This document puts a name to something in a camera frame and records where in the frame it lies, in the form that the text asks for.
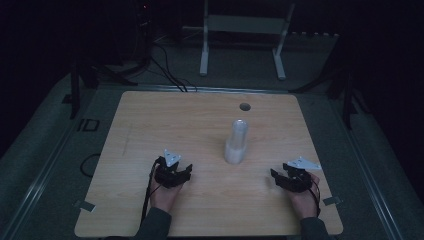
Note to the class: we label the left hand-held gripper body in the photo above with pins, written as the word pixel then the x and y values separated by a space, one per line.
pixel 168 173

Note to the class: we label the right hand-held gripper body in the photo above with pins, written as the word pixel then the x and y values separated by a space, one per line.
pixel 298 178

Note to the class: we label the stack of clear plastic cups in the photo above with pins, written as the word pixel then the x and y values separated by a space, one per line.
pixel 237 141

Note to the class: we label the person's left hand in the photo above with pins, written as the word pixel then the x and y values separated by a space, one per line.
pixel 165 198

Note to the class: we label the person's right hand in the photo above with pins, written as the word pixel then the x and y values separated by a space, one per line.
pixel 305 203

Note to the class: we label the grey tape piece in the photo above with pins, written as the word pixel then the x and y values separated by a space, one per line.
pixel 85 205
pixel 332 200

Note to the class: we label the black tripod stand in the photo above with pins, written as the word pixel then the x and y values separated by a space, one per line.
pixel 75 90
pixel 346 96

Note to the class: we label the white metal stand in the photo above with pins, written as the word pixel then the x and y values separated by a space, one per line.
pixel 213 23

